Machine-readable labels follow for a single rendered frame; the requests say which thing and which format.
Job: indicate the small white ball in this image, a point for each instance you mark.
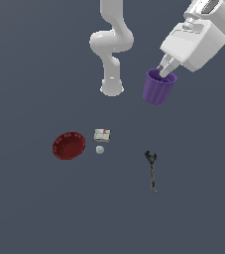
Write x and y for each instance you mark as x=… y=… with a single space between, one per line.
x=99 y=150

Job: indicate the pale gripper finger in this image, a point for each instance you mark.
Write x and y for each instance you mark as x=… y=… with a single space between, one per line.
x=164 y=62
x=168 y=68

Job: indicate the red round basket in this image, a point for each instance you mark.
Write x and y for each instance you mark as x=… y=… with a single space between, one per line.
x=69 y=146

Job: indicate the purple fluted cup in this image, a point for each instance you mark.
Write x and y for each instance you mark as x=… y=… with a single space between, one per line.
x=157 y=88

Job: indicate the small white box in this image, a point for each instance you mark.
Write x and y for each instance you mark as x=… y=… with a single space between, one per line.
x=102 y=135

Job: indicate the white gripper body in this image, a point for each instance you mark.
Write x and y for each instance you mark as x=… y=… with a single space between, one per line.
x=193 y=44

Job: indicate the dark metal wrench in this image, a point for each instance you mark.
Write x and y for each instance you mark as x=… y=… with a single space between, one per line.
x=152 y=170

